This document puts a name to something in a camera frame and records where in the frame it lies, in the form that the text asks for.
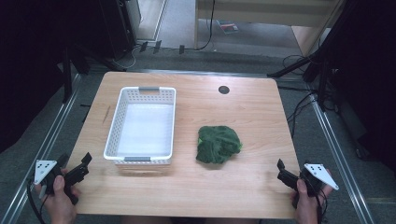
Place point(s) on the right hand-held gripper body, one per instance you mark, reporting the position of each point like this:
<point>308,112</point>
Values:
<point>314,177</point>

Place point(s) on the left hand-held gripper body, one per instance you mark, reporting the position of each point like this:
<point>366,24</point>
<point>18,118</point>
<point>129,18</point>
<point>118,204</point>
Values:
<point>74,175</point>

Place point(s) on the white plastic basket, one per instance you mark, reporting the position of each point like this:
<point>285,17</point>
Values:
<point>143,130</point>

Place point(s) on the green leafy vegetable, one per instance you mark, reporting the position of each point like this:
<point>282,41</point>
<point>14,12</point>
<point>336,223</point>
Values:
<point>218,143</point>

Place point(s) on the person's right hand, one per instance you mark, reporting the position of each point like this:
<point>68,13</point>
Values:
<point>306,205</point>

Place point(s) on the person's left hand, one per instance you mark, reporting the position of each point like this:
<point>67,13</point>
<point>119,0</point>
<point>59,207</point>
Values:
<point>59,202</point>

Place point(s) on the black metal stand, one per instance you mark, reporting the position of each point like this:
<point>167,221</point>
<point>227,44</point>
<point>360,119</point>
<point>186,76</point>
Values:
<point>67,77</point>

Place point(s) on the black round table grommet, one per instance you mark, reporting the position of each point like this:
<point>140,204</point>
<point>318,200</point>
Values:
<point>223,90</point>

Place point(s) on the black tripod stand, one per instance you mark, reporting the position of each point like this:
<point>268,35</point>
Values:
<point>320,62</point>

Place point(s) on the black cabinet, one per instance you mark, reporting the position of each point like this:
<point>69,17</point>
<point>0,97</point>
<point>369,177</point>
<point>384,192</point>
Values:
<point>120,28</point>

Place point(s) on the book with red cover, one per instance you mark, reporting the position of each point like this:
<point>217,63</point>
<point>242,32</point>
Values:
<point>229,27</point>

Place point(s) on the light wooden furniture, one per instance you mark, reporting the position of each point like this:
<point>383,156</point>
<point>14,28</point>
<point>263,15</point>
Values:
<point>274,12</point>

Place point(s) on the metal floor rail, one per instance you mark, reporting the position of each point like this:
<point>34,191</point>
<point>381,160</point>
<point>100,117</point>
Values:
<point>339,161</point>
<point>37,155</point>

